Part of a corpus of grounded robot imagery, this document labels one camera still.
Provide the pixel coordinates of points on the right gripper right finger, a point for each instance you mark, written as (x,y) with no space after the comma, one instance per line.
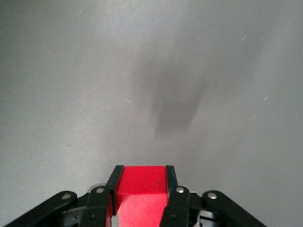
(177,205)

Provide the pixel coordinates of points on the dark grey table mat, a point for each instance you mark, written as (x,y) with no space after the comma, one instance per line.
(71,82)

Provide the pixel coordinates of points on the small red cube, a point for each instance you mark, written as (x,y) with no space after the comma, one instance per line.
(142,182)

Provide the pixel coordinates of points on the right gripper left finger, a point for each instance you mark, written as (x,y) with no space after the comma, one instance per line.
(94,205)

